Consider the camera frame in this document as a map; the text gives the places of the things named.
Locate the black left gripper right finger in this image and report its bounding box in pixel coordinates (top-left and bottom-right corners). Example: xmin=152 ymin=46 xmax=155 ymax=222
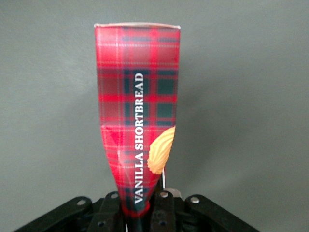
xmin=147 ymin=189 xmax=260 ymax=232

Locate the red tartan cookie box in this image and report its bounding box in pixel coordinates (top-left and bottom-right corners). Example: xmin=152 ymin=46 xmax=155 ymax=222
xmin=93 ymin=23 xmax=181 ymax=218

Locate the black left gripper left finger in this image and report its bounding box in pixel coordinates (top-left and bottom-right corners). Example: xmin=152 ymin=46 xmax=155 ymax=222
xmin=14 ymin=191 xmax=128 ymax=232

